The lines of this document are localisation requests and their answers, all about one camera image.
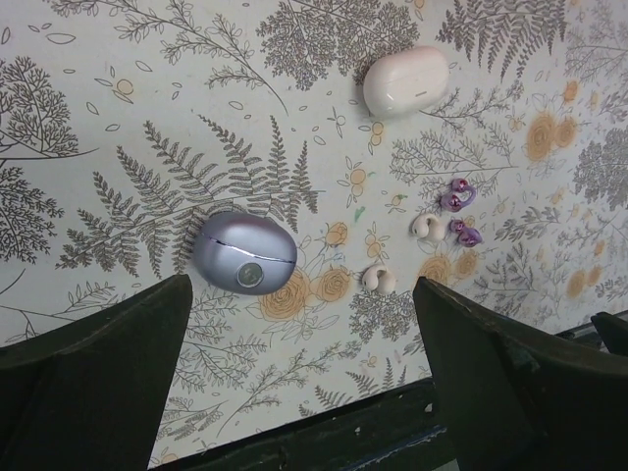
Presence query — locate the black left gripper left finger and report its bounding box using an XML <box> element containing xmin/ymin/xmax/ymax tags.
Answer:
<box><xmin>1</xmin><ymin>275</ymin><xmax>192</xmax><ymax>470</ymax></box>

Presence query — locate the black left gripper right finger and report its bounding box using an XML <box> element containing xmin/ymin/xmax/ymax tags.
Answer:
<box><xmin>413</xmin><ymin>278</ymin><xmax>627</xmax><ymax>470</ymax></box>

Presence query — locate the purple earbud charging case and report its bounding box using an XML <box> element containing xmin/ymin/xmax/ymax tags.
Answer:
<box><xmin>192</xmin><ymin>212</ymin><xmax>297</xmax><ymax>295</ymax></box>

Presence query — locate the white earbud charging case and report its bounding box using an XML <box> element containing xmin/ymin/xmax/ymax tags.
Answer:
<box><xmin>363</xmin><ymin>46</ymin><xmax>449</xmax><ymax>118</ymax></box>

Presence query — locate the white earbud lower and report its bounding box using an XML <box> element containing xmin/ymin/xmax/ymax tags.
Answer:
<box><xmin>362</xmin><ymin>264</ymin><xmax>395</xmax><ymax>295</ymax></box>

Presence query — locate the white earbud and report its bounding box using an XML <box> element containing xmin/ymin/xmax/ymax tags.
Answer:
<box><xmin>411</xmin><ymin>213</ymin><xmax>446</xmax><ymax>242</ymax></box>
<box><xmin>362</xmin><ymin>264</ymin><xmax>395</xmax><ymax>295</ymax></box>

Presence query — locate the white earbud upper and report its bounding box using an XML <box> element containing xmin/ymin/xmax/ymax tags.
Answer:
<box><xmin>411</xmin><ymin>213</ymin><xmax>446</xmax><ymax>242</ymax></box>

